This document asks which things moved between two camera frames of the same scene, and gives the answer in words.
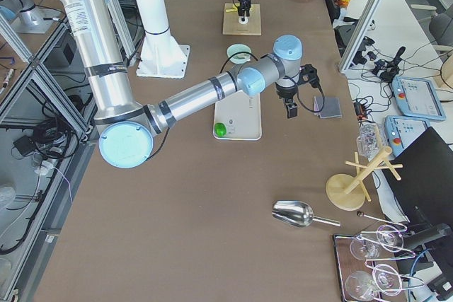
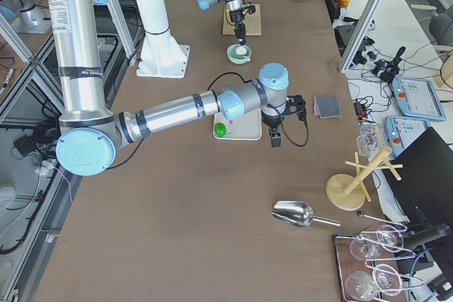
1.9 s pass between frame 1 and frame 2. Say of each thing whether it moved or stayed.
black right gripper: moved
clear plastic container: stayed
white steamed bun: moved
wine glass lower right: stayed
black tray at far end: stayed
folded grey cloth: stayed
